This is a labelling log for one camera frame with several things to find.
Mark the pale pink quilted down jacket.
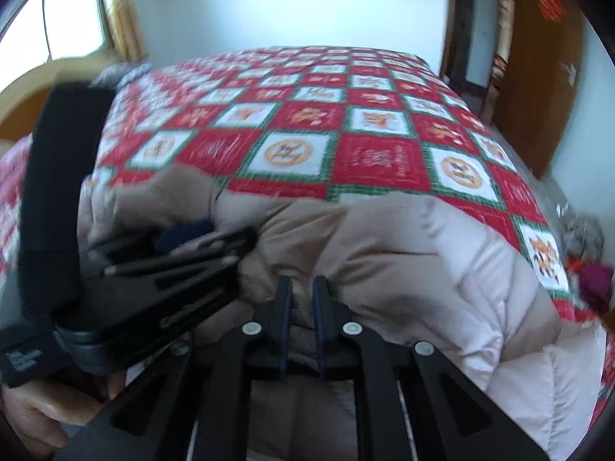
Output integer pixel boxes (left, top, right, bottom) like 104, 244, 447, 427
77, 163, 611, 461

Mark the brown wooden door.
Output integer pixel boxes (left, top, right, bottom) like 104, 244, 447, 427
495, 0, 585, 179

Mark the patterned clothes pile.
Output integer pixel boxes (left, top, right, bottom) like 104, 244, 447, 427
560, 216, 606, 261

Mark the maroon cloth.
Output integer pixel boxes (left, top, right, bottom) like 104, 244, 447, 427
579, 264, 614, 314

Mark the wooden bed headboard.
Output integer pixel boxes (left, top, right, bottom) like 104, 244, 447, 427
0, 53, 145, 140

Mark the striped pillow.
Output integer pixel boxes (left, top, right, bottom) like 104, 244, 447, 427
91, 61, 151, 90

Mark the person's left hand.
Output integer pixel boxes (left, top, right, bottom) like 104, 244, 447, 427
0, 370, 126, 458

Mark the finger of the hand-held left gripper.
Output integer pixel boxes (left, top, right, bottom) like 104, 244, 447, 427
86, 220, 215, 259
102, 227, 259, 295

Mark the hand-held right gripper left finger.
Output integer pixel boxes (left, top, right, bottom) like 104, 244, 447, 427
96, 276, 294, 461

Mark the window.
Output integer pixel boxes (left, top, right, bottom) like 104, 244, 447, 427
0, 0, 111, 65

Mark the red paper door decoration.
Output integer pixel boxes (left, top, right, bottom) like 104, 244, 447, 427
535, 0, 566, 23

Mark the brown door frame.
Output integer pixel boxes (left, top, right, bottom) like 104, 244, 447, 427
439, 0, 481, 88

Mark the yellow curtain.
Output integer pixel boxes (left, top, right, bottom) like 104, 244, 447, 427
106, 0, 151, 61

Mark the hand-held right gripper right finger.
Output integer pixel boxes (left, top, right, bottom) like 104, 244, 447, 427
312, 276, 549, 461

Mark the red checkered printed bedspread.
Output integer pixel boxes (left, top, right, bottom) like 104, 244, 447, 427
0, 45, 615, 347

